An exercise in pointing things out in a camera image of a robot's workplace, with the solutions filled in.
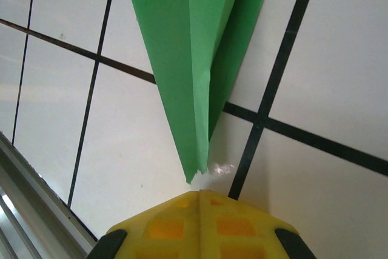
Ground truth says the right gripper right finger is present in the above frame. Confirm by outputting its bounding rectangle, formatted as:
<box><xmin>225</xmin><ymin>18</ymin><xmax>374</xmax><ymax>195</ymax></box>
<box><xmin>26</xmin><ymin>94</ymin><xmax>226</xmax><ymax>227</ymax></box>
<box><xmin>199</xmin><ymin>189</ymin><xmax>318</xmax><ymax>259</ymax></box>

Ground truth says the green paper sheet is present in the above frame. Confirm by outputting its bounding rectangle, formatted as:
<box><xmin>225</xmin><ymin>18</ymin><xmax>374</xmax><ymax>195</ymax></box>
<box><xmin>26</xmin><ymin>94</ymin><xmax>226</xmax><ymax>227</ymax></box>
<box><xmin>121</xmin><ymin>0</ymin><xmax>276</xmax><ymax>184</ymax></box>

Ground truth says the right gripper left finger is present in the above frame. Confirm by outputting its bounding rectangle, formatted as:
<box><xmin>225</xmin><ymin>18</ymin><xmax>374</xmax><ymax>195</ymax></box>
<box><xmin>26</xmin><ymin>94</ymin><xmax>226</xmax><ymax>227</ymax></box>
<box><xmin>90</xmin><ymin>191</ymin><xmax>200</xmax><ymax>259</ymax></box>

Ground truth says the aluminium table rail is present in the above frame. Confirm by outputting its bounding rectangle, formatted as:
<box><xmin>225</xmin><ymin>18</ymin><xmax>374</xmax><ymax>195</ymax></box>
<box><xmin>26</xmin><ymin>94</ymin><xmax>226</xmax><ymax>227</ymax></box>
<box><xmin>0</xmin><ymin>131</ymin><xmax>99</xmax><ymax>259</ymax></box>

